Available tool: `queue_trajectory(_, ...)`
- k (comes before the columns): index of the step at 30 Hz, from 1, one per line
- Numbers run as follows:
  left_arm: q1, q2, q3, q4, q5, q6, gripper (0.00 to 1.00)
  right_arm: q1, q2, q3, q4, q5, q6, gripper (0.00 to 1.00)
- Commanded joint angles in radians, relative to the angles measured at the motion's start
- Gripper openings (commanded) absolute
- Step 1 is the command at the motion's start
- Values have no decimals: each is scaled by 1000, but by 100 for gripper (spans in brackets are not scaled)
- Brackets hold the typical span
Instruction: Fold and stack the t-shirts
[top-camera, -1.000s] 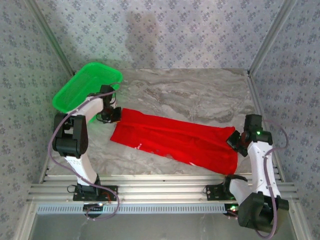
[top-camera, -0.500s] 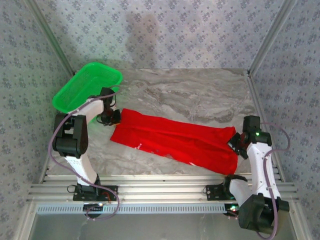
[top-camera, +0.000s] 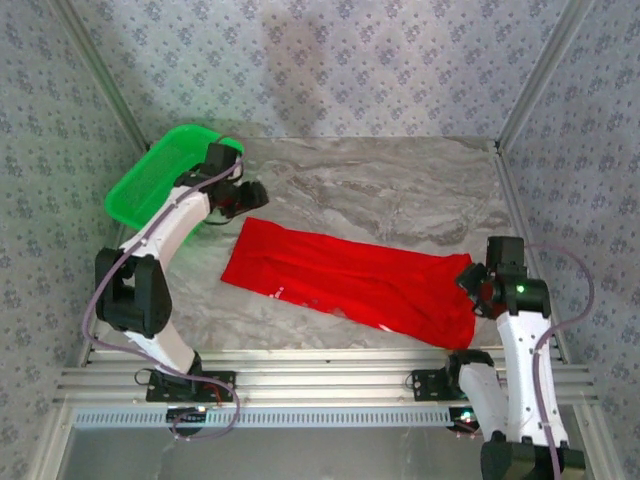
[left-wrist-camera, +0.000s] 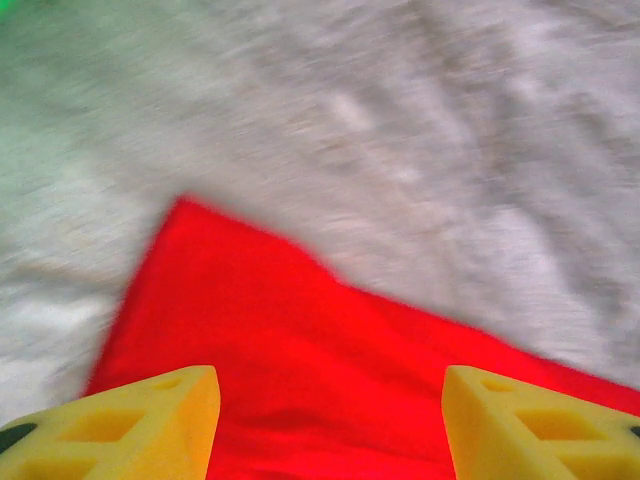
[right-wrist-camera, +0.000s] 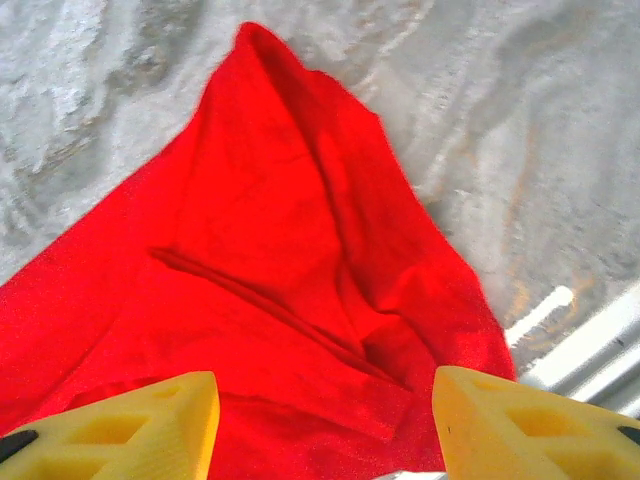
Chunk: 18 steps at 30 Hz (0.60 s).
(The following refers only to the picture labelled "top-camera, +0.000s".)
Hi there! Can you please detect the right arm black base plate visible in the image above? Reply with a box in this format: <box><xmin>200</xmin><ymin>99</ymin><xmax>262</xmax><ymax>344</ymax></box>
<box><xmin>410</xmin><ymin>368</ymin><xmax>469</xmax><ymax>402</ymax></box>

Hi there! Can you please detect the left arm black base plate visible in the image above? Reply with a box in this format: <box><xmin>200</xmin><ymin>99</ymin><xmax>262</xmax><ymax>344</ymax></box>
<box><xmin>144</xmin><ymin>371</ymin><xmax>239</xmax><ymax>404</ymax></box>

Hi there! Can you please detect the aluminium mounting rail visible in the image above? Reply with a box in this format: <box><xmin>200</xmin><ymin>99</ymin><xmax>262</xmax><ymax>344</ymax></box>
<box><xmin>53</xmin><ymin>348</ymin><xmax>599</xmax><ymax>405</ymax></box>

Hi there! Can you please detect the grey slotted cable duct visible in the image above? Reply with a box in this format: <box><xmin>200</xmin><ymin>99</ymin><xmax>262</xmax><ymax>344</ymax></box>
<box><xmin>72</xmin><ymin>405</ymin><xmax>464</xmax><ymax>430</ymax></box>

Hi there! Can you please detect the green plastic mesh basket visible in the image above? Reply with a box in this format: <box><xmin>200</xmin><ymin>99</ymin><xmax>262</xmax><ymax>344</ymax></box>
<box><xmin>103</xmin><ymin>123</ymin><xmax>246</xmax><ymax>249</ymax></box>

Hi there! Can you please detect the aluminium frame post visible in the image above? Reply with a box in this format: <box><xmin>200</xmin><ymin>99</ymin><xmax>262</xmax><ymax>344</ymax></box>
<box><xmin>49</xmin><ymin>0</ymin><xmax>151</xmax><ymax>151</ymax></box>
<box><xmin>496</xmin><ymin>0</ymin><xmax>599</xmax><ymax>150</ymax></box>

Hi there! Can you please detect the red t-shirt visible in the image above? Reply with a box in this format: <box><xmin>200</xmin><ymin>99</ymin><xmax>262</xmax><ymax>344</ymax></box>
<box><xmin>220</xmin><ymin>216</ymin><xmax>477</xmax><ymax>350</ymax></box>

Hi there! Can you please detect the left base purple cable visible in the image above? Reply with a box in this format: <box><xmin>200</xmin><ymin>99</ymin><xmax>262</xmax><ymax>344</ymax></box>
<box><xmin>169</xmin><ymin>372</ymin><xmax>242</xmax><ymax>444</ymax></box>

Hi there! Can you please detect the small circuit board with light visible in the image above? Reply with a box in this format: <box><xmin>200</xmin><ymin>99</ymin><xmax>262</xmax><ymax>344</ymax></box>
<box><xmin>449</xmin><ymin>408</ymin><xmax>481</xmax><ymax>434</ymax></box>
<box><xmin>166</xmin><ymin>405</ymin><xmax>209</xmax><ymax>427</ymax></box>

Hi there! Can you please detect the aluminium table side rail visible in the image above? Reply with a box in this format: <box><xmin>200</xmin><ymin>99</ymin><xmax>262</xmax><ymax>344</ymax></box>
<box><xmin>77</xmin><ymin>144</ymin><xmax>151</xmax><ymax>369</ymax></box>
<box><xmin>492</xmin><ymin>142</ymin><xmax>574</xmax><ymax>364</ymax></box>

